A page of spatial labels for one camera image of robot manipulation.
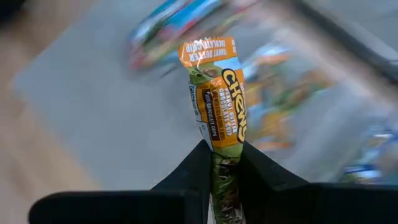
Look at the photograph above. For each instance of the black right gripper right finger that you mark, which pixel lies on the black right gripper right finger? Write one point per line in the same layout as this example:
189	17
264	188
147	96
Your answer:
280	202

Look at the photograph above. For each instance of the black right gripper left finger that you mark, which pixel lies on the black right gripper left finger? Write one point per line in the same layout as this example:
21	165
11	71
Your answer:
174	202

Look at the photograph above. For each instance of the orange chewy granola bar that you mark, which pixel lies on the orange chewy granola bar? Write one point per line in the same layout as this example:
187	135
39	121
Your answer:
222	109

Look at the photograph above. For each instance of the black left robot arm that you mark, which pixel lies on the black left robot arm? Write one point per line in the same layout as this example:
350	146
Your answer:
9	6

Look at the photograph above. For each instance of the blue-grey granola bar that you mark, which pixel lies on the blue-grey granola bar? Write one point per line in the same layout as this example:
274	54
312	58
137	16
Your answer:
168	28

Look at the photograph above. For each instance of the grey woven placemat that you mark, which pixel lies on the grey woven placemat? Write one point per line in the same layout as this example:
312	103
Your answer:
109	124

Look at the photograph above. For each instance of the clear plastic bin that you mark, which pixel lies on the clear plastic bin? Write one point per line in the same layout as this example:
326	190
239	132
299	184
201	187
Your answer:
345	99

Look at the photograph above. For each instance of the black table edge rail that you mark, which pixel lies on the black table edge rail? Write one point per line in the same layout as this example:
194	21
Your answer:
357	46

